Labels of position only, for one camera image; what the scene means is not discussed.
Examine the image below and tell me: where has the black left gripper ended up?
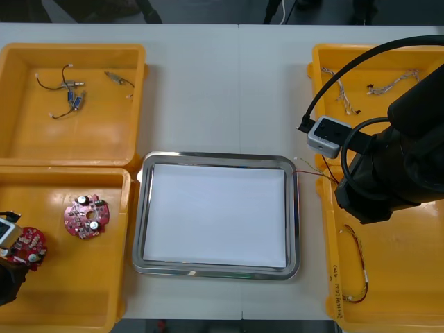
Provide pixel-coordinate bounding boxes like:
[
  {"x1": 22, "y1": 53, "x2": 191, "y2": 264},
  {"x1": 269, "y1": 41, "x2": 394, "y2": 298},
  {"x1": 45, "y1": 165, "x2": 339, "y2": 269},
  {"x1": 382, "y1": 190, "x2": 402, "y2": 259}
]
[{"x1": 0, "y1": 258, "x2": 31, "y2": 307}]

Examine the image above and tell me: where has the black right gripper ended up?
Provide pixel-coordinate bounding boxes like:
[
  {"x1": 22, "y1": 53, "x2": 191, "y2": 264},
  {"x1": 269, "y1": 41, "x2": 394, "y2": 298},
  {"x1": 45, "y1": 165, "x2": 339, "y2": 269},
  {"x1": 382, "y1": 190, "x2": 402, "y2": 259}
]
[{"x1": 334, "y1": 152, "x2": 412, "y2": 225}]

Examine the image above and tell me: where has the round red circuit board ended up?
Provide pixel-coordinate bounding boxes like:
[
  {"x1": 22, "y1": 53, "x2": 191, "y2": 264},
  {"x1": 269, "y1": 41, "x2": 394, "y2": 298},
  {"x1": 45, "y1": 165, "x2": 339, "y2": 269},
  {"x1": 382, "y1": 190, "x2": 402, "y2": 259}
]
[
  {"x1": 63, "y1": 194, "x2": 111, "y2": 240},
  {"x1": 6, "y1": 226, "x2": 49, "y2": 271}
]

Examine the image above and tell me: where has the red green-yellow wire harness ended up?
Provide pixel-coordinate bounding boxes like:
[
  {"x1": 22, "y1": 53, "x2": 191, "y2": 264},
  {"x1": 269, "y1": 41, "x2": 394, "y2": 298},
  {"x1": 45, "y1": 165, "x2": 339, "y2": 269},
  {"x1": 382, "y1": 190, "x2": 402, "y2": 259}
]
[
  {"x1": 293, "y1": 156, "x2": 344, "y2": 185},
  {"x1": 339, "y1": 224, "x2": 370, "y2": 303}
]

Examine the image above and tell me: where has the steel tray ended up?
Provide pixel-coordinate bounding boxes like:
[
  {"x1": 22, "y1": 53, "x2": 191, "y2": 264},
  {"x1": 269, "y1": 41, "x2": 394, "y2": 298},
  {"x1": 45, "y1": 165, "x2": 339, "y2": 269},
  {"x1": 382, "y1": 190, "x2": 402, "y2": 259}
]
[{"x1": 130, "y1": 151, "x2": 300, "y2": 281}]

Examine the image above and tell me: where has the yellow-orange plastic bin with handwriting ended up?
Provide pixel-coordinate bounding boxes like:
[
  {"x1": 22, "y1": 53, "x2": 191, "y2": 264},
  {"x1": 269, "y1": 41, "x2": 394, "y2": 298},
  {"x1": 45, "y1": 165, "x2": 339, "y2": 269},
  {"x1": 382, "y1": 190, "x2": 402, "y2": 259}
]
[{"x1": 314, "y1": 165, "x2": 444, "y2": 333}]

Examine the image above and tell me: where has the white sheet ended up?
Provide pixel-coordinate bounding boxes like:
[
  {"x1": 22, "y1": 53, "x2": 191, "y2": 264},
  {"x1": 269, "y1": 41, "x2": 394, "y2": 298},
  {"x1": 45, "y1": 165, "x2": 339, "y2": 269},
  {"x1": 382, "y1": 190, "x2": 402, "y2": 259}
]
[{"x1": 142, "y1": 162, "x2": 287, "y2": 270}]

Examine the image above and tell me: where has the black stand leg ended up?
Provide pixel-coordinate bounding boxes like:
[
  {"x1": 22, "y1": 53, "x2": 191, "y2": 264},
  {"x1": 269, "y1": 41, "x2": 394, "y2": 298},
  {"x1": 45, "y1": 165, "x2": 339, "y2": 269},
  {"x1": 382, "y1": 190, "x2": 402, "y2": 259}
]
[
  {"x1": 133, "y1": 0, "x2": 164, "y2": 24},
  {"x1": 262, "y1": 0, "x2": 282, "y2": 24}
]

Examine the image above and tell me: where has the white twisted wire harness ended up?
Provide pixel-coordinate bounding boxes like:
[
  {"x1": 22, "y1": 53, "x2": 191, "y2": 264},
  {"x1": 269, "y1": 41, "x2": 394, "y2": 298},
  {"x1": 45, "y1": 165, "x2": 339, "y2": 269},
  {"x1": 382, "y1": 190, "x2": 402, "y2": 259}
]
[
  {"x1": 366, "y1": 69, "x2": 423, "y2": 96},
  {"x1": 319, "y1": 66, "x2": 362, "y2": 116}
]

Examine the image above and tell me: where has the silver solenoid with black cable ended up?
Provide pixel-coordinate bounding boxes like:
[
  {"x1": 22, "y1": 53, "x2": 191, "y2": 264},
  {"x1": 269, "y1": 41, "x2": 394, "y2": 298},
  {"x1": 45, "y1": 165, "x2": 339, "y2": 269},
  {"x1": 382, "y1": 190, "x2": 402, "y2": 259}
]
[
  {"x1": 103, "y1": 70, "x2": 136, "y2": 100},
  {"x1": 34, "y1": 71, "x2": 86, "y2": 92}
]

